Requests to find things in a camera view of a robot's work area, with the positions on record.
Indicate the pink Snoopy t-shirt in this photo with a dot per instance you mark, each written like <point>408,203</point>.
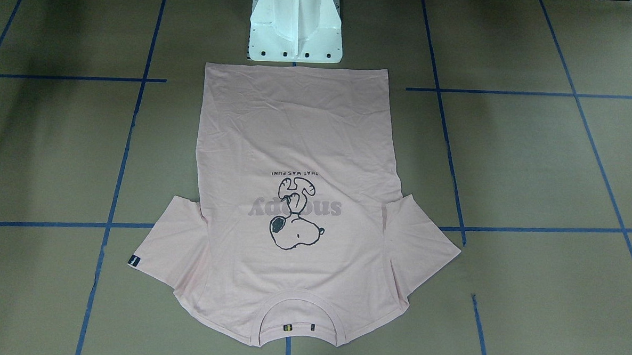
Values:
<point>301,228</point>

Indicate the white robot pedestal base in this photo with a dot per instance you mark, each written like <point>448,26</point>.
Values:
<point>305,31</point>

